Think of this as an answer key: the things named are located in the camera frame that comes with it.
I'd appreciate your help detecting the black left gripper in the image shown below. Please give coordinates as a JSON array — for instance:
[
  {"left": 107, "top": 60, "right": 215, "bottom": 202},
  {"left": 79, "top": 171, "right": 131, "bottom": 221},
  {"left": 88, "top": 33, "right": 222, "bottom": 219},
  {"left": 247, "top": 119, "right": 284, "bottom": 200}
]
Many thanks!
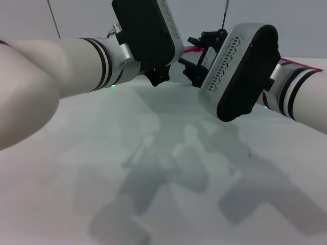
[{"left": 144, "top": 63, "right": 171, "bottom": 87}]

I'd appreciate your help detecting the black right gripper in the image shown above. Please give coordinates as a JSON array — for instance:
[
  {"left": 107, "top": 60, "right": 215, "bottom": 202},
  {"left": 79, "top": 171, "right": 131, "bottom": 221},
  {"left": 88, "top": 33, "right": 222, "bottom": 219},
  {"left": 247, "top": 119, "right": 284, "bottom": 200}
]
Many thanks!
[{"left": 177, "top": 28, "right": 228, "bottom": 87}]

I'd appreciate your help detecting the clear red-zip document bag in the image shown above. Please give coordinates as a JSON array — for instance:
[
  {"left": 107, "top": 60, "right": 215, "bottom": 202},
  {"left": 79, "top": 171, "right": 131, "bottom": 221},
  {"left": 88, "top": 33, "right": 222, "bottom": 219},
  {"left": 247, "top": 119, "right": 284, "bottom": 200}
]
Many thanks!
[{"left": 182, "top": 45, "right": 322, "bottom": 71}]

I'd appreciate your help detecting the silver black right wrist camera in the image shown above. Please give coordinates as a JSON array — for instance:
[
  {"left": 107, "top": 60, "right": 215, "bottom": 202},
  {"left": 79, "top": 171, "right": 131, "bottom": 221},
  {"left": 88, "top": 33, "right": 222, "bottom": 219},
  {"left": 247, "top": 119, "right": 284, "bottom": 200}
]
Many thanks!
[{"left": 198, "top": 23, "right": 281, "bottom": 123}]

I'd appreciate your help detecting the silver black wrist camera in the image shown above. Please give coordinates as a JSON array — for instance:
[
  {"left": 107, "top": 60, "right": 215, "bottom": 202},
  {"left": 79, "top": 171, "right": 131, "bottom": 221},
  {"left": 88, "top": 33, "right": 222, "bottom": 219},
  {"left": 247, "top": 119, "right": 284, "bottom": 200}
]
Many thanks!
[
  {"left": 198, "top": 23, "right": 281, "bottom": 123},
  {"left": 111, "top": 0, "right": 185, "bottom": 66}
]

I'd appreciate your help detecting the thin dark wall cable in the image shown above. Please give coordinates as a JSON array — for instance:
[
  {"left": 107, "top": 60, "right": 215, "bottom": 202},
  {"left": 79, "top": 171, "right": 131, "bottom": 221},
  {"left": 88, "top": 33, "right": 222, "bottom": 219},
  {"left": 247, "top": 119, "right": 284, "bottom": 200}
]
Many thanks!
[{"left": 220, "top": 0, "right": 229, "bottom": 30}]

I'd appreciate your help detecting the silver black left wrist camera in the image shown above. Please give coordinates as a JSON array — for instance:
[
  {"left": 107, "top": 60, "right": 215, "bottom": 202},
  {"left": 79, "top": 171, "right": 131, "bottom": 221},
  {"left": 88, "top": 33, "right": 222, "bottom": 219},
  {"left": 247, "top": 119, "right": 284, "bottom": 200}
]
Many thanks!
[{"left": 111, "top": 0, "right": 185, "bottom": 66}]

